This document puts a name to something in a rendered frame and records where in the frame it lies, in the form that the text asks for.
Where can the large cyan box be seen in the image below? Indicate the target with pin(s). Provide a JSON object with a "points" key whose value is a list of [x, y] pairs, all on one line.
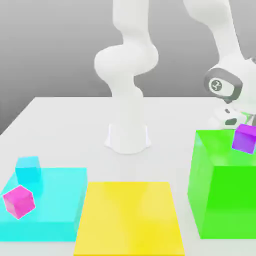
{"points": [[58, 204]]}

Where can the small magenta cube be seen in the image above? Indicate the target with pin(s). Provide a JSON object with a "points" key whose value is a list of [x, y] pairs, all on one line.
{"points": [[19, 202]]}

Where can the small cyan cube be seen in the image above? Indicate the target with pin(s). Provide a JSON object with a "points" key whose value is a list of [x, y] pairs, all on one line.
{"points": [[28, 170]]}

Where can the large green box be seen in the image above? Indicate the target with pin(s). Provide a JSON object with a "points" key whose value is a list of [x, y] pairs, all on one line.
{"points": [[226, 200]]}

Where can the small purple cube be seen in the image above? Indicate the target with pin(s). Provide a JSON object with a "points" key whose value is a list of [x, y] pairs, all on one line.
{"points": [[244, 140]]}

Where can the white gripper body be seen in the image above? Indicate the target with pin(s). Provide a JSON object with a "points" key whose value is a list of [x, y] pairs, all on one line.
{"points": [[249, 118]]}

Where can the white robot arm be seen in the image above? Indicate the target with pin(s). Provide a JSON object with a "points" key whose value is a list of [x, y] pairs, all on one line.
{"points": [[128, 60]]}

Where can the large yellow box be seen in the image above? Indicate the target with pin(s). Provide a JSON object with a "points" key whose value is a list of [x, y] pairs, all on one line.
{"points": [[128, 220]]}

